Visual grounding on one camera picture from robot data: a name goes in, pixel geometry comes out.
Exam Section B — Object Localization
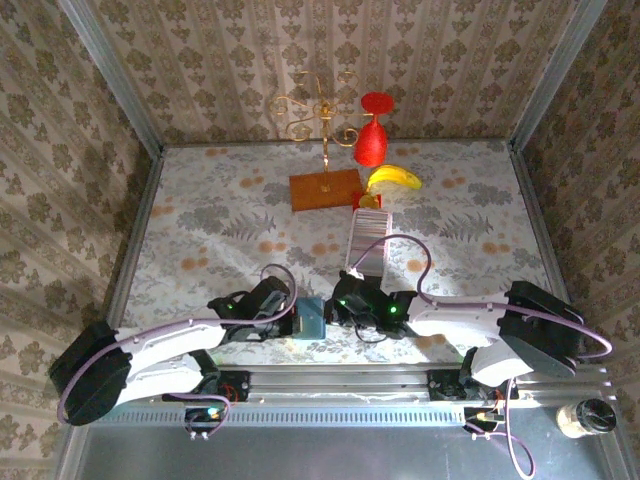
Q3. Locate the blue card holder wallet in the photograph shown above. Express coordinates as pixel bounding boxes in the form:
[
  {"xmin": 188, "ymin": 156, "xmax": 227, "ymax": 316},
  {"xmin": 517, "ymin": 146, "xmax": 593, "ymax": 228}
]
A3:
[{"xmin": 293, "ymin": 296, "xmax": 327, "ymax": 342}]

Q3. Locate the small red block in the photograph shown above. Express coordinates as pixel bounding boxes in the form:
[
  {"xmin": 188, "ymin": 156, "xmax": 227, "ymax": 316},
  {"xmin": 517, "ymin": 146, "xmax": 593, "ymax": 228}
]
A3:
[{"xmin": 351, "ymin": 192, "xmax": 384, "ymax": 212}]

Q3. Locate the gold stand with wooden base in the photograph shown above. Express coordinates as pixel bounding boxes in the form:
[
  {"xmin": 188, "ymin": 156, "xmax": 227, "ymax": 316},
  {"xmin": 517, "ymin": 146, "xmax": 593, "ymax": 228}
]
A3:
[{"xmin": 268, "ymin": 69, "xmax": 376, "ymax": 213}]

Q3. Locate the floral tablecloth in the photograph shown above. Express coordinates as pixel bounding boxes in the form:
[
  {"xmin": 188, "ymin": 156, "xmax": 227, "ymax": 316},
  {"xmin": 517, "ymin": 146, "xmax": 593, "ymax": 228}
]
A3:
[{"xmin": 107, "ymin": 139, "xmax": 576, "ymax": 366}]

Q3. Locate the grey metal shelf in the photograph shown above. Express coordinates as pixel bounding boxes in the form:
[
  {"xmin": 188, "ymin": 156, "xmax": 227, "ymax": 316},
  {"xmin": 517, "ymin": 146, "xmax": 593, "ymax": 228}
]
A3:
[{"xmin": 54, "ymin": 422, "xmax": 639, "ymax": 480}]

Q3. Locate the yellow banana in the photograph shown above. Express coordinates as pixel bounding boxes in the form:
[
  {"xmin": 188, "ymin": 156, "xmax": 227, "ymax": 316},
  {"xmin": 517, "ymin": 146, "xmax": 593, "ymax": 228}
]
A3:
[{"xmin": 366, "ymin": 164, "xmax": 424, "ymax": 197}]

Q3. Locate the red wine glass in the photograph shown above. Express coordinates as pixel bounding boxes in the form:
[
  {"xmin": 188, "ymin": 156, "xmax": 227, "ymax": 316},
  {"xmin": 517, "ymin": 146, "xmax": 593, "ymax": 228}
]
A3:
[{"xmin": 352, "ymin": 91, "xmax": 396, "ymax": 167}]

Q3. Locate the glass jar with black lid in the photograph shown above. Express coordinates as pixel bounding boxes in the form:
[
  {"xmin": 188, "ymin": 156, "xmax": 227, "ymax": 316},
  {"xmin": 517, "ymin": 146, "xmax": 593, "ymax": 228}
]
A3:
[{"xmin": 556, "ymin": 398, "xmax": 618, "ymax": 440}]

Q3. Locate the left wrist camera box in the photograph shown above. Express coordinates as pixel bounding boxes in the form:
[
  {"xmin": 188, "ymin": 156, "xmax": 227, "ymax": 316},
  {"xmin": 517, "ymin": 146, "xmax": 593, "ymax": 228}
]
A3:
[{"xmin": 263, "ymin": 288, "xmax": 292, "ymax": 315}]

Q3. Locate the aluminium rail beam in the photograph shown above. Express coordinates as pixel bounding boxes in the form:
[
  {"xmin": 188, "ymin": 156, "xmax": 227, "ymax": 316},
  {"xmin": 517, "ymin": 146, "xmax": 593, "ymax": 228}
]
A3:
[{"xmin": 149, "ymin": 363, "xmax": 619, "ymax": 407}]

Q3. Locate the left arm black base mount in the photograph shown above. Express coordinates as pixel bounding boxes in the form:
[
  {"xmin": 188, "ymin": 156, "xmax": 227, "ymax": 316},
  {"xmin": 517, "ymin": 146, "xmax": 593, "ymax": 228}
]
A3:
[{"xmin": 162, "ymin": 367, "xmax": 252, "ymax": 404}]

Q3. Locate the slotted grey cable duct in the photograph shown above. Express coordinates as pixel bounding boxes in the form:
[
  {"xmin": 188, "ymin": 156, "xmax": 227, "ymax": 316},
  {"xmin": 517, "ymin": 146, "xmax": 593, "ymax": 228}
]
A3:
[{"xmin": 99, "ymin": 402, "xmax": 469, "ymax": 427}]

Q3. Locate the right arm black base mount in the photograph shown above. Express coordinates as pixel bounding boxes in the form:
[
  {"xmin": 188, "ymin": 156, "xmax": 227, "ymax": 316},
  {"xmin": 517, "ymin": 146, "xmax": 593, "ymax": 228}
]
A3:
[{"xmin": 428, "ymin": 368, "xmax": 519, "ymax": 401}]

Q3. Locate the aluminium table side rail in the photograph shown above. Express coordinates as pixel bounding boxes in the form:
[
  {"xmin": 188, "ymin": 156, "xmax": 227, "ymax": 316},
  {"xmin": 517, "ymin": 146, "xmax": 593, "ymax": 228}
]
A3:
[
  {"xmin": 97, "ymin": 147, "xmax": 165, "ymax": 341},
  {"xmin": 508, "ymin": 142, "xmax": 590, "ymax": 364}
]

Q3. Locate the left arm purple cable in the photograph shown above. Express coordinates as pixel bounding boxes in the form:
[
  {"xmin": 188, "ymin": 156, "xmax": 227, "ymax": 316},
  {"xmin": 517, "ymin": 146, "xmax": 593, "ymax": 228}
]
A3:
[{"xmin": 57, "ymin": 263, "xmax": 297, "ymax": 426}]

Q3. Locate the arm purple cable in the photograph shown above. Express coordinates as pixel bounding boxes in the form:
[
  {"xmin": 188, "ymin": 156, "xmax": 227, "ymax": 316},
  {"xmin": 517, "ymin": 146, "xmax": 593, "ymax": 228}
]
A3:
[
  {"xmin": 349, "ymin": 234, "xmax": 614, "ymax": 477},
  {"xmin": 57, "ymin": 263, "xmax": 297, "ymax": 426}
]

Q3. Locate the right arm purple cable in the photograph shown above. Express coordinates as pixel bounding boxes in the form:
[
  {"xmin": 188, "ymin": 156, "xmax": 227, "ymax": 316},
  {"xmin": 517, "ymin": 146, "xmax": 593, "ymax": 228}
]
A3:
[{"xmin": 349, "ymin": 234, "xmax": 614, "ymax": 477}]

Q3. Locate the aluminium frame post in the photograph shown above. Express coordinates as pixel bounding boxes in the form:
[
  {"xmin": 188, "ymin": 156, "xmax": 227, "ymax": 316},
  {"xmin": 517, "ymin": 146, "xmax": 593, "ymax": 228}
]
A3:
[
  {"xmin": 57, "ymin": 0, "xmax": 165, "ymax": 156},
  {"xmin": 508, "ymin": 0, "xmax": 609, "ymax": 151}
]

